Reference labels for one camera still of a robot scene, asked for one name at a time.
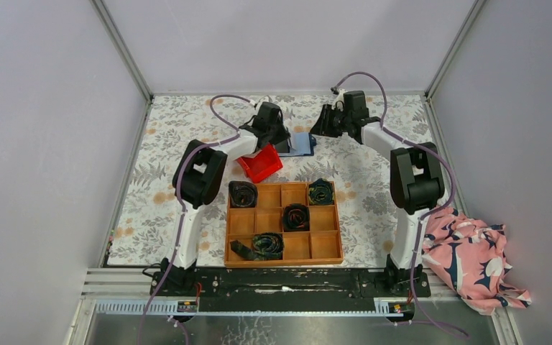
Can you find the wooden compartment tray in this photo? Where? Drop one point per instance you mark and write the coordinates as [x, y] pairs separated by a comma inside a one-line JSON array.
[[320, 245]]

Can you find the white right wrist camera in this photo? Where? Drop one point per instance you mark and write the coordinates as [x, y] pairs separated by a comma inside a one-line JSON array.
[[338, 102]]

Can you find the rolled dark tie top left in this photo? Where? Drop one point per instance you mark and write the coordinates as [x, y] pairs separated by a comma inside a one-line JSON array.
[[242, 194]]

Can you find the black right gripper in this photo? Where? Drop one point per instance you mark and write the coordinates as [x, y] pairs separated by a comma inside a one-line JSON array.
[[321, 126]]

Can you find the red plastic bin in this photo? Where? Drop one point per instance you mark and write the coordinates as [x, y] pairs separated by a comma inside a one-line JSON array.
[[264, 164]]

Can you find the rolled dark tie centre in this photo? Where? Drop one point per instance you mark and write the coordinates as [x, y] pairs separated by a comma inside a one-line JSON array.
[[296, 217]]

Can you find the rolled green tie bottom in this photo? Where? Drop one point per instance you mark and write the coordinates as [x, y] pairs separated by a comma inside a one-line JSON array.
[[263, 247]]

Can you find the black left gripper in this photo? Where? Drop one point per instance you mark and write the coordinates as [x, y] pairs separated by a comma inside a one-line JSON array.
[[275, 144]]

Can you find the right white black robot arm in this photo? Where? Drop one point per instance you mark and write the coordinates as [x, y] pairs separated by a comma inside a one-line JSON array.
[[416, 178]]

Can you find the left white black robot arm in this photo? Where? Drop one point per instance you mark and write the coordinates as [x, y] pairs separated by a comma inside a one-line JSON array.
[[199, 174]]

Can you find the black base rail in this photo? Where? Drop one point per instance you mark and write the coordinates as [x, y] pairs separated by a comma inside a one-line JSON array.
[[328, 290]]

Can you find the navy blue card holder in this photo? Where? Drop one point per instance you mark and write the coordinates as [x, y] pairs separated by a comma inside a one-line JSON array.
[[299, 144]]

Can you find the pink floral cloth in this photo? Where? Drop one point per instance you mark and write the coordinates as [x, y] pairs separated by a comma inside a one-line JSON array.
[[468, 255]]

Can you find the rolled dark tie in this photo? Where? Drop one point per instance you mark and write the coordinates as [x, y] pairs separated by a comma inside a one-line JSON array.
[[296, 217], [242, 194]]

